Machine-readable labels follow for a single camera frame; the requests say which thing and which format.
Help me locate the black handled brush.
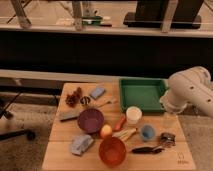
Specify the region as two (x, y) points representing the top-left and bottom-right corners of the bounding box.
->
(131, 147), (165, 154)

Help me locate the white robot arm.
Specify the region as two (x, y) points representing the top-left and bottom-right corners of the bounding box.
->
(159, 66), (213, 129)

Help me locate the red plastic bowl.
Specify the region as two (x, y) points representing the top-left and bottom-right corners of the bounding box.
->
(99, 137), (126, 167)

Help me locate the purple plastic bowl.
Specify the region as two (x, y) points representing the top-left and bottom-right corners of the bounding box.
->
(77, 108), (104, 134)

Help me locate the grey flat scrub brush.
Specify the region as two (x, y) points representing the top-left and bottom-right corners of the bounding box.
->
(59, 112), (79, 122)

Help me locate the small metal tin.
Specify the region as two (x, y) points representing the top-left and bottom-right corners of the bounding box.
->
(160, 132), (175, 148)

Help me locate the small blue cup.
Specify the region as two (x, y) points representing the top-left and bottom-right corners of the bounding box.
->
(139, 125), (155, 141)

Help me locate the green plastic tray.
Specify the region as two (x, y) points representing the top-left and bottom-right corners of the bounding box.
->
(119, 78), (168, 115)

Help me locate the white round container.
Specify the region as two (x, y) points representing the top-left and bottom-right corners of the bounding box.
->
(126, 106), (142, 125)

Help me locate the wooden bamboo whisk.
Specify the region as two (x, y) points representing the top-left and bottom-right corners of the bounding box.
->
(113, 128), (137, 141)

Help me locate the orange carrot toy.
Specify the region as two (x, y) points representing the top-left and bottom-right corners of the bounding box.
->
(114, 115), (126, 131)

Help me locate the yellow red apple toy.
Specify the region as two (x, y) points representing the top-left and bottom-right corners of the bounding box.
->
(100, 124), (112, 138)

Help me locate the light wooden spoon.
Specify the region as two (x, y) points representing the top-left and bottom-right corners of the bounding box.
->
(97, 98), (117, 108)

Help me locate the blue sponge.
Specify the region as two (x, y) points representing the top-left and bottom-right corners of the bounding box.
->
(90, 87), (105, 100)

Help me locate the black white round object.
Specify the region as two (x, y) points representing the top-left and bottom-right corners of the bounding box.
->
(80, 96), (91, 106)

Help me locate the crumpled blue cloth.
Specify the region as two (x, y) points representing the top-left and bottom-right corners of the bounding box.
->
(70, 134), (94, 156)

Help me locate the brown pine cone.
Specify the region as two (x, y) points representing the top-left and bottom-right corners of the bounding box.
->
(65, 87), (82, 107)

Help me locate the black monitor base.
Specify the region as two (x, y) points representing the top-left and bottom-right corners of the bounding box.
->
(123, 0), (204, 29)

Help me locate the black office chair base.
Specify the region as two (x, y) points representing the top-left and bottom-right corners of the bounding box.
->
(0, 94), (36, 141)

